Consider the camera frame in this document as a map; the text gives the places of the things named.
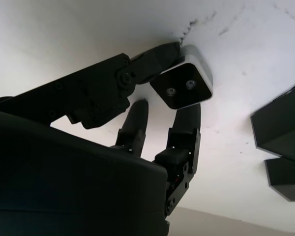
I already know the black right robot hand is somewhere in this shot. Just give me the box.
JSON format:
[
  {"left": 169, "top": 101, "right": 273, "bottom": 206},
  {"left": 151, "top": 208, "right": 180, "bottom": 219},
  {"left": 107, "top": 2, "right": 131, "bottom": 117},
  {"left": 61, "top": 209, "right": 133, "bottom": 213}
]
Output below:
[{"left": 0, "top": 42, "right": 203, "bottom": 236}]

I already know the small silver depth camera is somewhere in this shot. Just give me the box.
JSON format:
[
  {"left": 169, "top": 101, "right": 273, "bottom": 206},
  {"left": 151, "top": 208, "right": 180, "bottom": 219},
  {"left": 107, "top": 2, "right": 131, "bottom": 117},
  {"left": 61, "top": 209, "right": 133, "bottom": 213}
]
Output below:
[{"left": 149, "top": 44, "right": 214, "bottom": 111}]

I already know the black RealSense box lid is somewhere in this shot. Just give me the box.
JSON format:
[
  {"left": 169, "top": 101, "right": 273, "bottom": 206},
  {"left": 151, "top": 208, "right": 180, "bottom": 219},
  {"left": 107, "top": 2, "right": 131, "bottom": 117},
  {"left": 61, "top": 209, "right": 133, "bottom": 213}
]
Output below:
[{"left": 263, "top": 158, "right": 295, "bottom": 203}]

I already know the black box base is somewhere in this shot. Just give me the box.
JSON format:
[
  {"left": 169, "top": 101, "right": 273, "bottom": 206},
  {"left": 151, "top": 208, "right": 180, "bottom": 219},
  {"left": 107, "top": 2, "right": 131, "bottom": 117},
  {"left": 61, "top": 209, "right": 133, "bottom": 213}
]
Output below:
[{"left": 250, "top": 80, "right": 295, "bottom": 164}]

